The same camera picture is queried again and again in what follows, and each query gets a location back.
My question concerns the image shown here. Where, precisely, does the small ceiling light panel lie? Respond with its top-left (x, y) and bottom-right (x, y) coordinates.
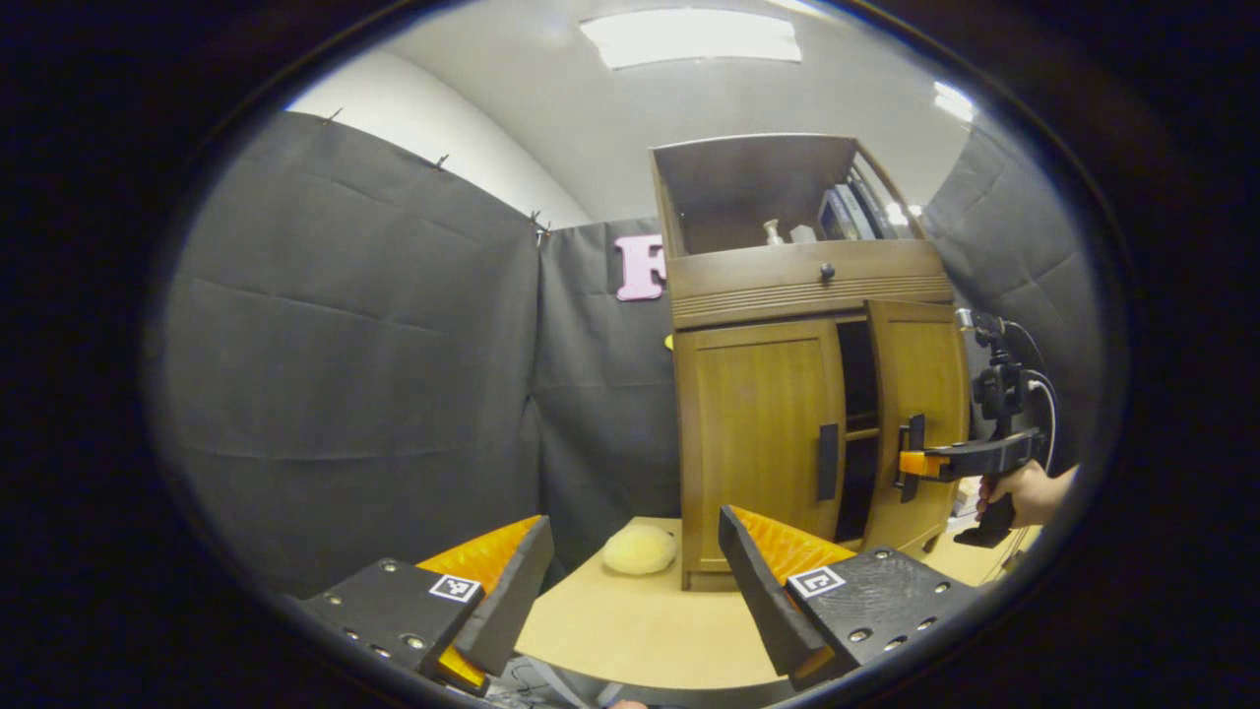
top-left (933, 81), bottom-right (976, 124)

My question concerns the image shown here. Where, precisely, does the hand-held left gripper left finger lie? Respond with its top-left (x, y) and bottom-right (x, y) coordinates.
top-left (295, 514), bottom-right (554, 695)

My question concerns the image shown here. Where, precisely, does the dark blue book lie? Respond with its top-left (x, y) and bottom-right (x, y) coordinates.
top-left (819, 190), bottom-right (855, 240)

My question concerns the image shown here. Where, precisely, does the wooden double-door shoe cabinet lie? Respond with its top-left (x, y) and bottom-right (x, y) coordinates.
top-left (650, 133), bottom-right (974, 592)

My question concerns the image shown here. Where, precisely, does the pale yellow soft ball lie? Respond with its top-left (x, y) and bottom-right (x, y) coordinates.
top-left (602, 524), bottom-right (678, 577)

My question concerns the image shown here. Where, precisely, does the large ceiling light panel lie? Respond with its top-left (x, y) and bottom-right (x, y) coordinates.
top-left (579, 8), bottom-right (803, 70)

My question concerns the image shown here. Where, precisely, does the black book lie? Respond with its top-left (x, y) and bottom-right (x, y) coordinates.
top-left (852, 177), bottom-right (900, 240)

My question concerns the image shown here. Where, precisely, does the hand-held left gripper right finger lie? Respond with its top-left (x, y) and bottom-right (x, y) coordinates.
top-left (718, 505), bottom-right (980, 690)

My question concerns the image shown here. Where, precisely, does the black backdrop cloth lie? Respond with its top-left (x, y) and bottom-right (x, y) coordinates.
top-left (157, 110), bottom-right (1103, 597)

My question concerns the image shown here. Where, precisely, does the light grey book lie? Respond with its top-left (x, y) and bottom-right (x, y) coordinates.
top-left (837, 183), bottom-right (879, 240)

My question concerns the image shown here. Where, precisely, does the wooden shoe cabinet door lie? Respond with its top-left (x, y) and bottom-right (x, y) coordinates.
top-left (674, 317), bottom-right (848, 575)
top-left (861, 298), bottom-right (973, 552)

